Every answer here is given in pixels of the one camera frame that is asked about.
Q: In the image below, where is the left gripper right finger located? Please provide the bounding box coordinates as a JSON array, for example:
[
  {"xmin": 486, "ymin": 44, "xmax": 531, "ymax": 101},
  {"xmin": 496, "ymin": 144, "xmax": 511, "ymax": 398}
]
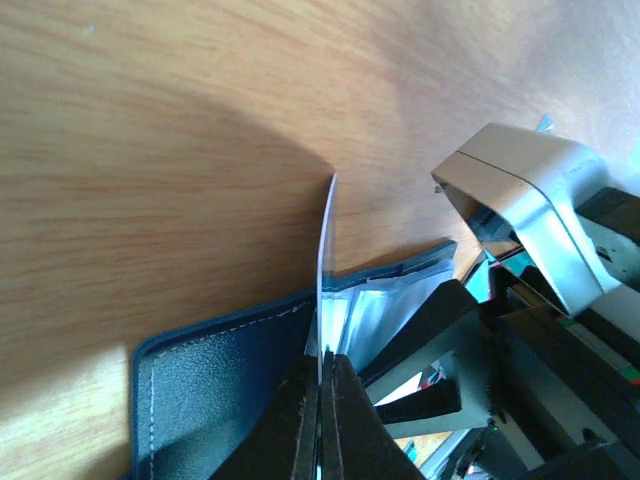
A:
[{"xmin": 320, "ymin": 352, "xmax": 423, "ymax": 480}]

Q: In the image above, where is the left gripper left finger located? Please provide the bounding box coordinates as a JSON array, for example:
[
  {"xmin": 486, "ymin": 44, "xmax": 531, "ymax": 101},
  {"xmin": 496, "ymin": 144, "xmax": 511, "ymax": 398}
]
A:
[{"xmin": 212, "ymin": 356, "xmax": 319, "ymax": 479}]

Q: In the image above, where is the dark blue card holder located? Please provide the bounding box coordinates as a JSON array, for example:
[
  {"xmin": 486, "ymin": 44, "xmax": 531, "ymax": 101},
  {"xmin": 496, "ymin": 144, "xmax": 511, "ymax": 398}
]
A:
[{"xmin": 130, "ymin": 241, "xmax": 457, "ymax": 479}]

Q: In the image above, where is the blue VIP card pile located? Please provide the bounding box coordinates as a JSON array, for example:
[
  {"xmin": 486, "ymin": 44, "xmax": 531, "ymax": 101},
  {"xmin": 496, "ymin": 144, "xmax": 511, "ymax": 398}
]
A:
[{"xmin": 303, "ymin": 172, "xmax": 341, "ymax": 480}]

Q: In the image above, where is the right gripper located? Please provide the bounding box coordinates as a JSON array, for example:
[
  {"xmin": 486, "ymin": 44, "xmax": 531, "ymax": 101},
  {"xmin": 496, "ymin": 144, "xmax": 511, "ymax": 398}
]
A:
[{"xmin": 359, "ymin": 250, "xmax": 639, "ymax": 479}]

